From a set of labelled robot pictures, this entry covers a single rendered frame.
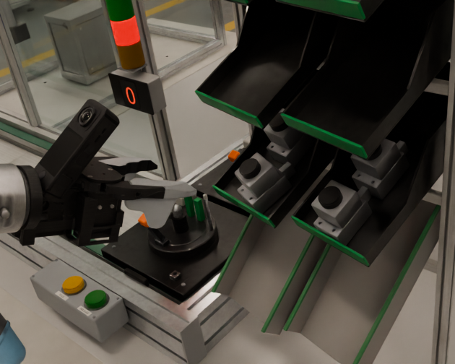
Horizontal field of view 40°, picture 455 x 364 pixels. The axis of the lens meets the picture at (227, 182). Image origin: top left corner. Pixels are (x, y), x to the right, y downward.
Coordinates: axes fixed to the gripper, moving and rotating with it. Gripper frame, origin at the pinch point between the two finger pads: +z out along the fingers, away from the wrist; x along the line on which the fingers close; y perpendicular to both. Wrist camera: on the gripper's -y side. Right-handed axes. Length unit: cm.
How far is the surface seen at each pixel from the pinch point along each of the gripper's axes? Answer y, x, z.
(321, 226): 2.7, 14.0, 15.2
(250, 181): 0.5, 2.9, 11.6
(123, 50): -8, -47, 19
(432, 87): -17.9, 20.6, 20.2
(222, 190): 4.8, -4.2, 13.3
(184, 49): 3, -137, 100
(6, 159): 34, -101, 20
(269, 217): 4.7, 6.3, 13.4
